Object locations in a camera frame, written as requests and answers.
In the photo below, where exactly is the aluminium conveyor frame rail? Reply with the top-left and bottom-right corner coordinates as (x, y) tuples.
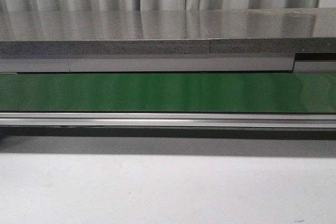
(1, 112), (335, 129)

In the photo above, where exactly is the grey cabinet front panel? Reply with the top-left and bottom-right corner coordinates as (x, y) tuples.
(1, 53), (335, 72)

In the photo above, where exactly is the green conveyor belt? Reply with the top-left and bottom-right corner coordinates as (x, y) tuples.
(1, 73), (335, 113)

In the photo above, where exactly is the grey stone countertop slab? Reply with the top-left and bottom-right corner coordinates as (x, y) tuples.
(1, 8), (335, 55)

